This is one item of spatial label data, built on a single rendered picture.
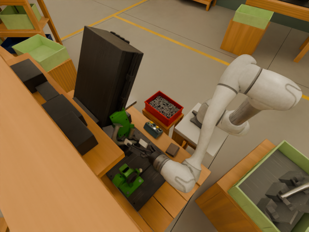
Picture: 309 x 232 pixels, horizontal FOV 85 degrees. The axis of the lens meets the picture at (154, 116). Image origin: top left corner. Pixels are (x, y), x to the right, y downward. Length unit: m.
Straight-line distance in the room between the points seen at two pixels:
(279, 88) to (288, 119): 2.58
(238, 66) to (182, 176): 0.55
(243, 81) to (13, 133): 0.79
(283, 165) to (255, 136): 1.23
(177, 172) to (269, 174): 0.97
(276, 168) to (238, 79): 1.01
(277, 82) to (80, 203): 0.81
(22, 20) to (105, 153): 3.18
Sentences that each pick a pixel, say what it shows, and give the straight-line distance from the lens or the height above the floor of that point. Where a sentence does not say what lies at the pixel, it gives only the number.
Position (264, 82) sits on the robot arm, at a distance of 0.85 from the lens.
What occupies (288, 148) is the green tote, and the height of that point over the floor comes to 0.92.
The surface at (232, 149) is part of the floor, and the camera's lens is 2.63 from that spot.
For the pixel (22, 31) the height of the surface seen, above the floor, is 0.70.
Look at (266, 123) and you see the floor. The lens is 3.14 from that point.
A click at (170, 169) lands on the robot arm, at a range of 0.82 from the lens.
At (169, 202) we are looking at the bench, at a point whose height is 0.88.
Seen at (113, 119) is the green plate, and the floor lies 1.24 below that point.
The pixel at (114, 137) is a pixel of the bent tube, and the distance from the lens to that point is 1.16.
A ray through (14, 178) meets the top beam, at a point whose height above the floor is 1.94.
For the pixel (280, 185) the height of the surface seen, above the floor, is 0.91.
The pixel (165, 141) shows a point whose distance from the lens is 1.40.
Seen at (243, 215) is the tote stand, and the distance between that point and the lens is 1.53.
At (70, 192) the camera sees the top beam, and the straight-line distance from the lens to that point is 0.22.
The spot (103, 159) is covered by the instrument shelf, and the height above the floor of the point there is 1.54.
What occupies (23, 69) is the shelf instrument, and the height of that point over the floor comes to 1.62.
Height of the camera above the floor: 2.14
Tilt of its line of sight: 54 degrees down
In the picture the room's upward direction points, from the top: 2 degrees clockwise
